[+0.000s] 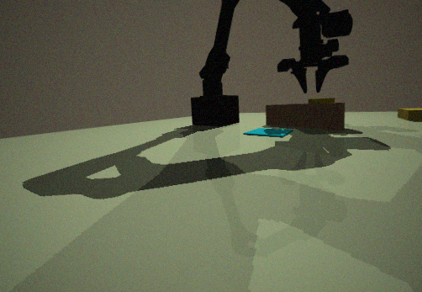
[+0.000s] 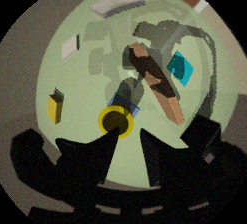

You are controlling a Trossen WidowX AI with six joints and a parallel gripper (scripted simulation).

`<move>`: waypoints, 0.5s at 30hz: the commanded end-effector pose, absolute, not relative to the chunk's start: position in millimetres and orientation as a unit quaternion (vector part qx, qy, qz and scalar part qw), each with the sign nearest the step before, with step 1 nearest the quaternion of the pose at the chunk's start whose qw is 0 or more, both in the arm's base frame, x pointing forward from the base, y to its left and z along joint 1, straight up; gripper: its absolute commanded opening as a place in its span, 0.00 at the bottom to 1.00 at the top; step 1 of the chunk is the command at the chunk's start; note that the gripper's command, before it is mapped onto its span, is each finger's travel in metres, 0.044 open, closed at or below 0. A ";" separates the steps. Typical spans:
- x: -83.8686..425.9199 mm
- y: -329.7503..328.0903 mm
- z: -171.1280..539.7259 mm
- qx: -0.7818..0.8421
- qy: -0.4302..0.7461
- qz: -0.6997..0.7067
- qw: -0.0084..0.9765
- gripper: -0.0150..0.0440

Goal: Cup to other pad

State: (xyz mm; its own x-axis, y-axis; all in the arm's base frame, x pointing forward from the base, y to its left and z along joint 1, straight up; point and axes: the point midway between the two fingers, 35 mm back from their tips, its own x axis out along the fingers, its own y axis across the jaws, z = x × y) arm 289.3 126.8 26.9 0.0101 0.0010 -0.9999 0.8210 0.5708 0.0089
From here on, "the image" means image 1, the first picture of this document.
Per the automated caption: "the yellow rectangular block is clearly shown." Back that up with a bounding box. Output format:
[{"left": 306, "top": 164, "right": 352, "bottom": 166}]
[{"left": 398, "top": 108, "right": 422, "bottom": 120}]

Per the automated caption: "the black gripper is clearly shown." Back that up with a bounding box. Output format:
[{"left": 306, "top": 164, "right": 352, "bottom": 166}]
[{"left": 277, "top": 36, "right": 349, "bottom": 93}]

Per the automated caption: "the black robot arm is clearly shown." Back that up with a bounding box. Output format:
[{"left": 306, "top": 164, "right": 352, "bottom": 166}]
[{"left": 199, "top": 0, "right": 353, "bottom": 97}]

